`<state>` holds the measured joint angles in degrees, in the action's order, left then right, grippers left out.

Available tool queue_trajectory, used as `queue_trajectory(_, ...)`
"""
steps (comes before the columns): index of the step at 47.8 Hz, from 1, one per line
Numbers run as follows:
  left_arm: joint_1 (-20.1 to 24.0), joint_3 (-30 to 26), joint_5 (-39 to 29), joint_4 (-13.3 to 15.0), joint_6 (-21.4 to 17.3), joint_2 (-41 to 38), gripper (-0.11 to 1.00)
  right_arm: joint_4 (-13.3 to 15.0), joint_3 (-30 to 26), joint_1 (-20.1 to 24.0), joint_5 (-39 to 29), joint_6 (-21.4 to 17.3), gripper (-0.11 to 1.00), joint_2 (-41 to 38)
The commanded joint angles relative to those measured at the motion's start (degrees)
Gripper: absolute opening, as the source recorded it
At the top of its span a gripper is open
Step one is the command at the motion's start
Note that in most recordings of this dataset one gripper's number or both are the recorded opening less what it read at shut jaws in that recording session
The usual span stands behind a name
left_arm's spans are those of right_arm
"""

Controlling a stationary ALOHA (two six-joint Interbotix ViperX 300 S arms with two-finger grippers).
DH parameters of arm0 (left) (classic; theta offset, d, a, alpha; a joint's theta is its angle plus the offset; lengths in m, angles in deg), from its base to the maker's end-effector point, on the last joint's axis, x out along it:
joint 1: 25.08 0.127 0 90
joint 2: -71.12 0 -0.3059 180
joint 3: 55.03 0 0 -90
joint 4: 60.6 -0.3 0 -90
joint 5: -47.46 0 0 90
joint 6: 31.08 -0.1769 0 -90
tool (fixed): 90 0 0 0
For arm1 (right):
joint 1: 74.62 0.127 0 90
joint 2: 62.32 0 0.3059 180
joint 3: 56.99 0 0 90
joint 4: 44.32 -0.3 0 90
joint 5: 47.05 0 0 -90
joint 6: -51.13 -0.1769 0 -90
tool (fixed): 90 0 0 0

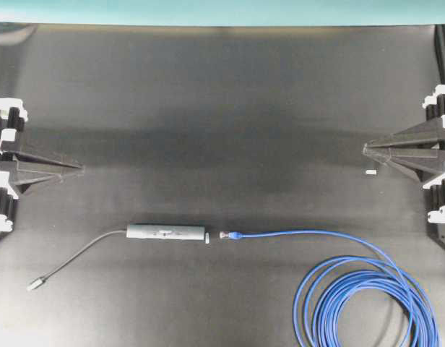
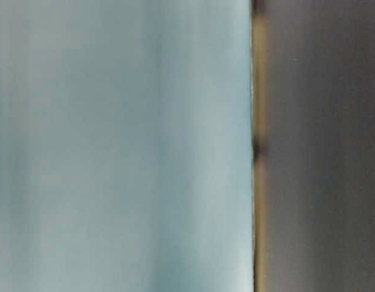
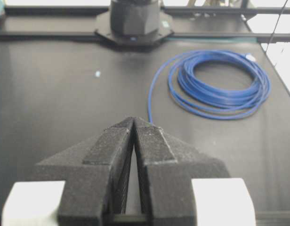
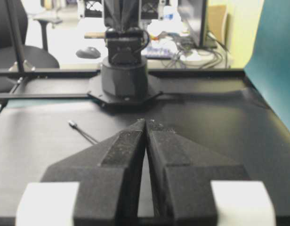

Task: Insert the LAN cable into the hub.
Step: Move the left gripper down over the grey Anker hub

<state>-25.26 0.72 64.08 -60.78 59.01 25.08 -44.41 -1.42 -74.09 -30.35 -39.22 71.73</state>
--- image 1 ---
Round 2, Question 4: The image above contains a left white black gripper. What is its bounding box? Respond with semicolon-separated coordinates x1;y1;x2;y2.
0;98;82;231

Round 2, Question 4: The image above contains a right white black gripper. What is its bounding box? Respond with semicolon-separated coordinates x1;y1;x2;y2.
363;85;445;223

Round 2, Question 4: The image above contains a blue LAN cable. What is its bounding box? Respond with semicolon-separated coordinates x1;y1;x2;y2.
217;229;444;347

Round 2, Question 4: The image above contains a grey USB hub with cable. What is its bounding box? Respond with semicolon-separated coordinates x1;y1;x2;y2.
26;223;208;291

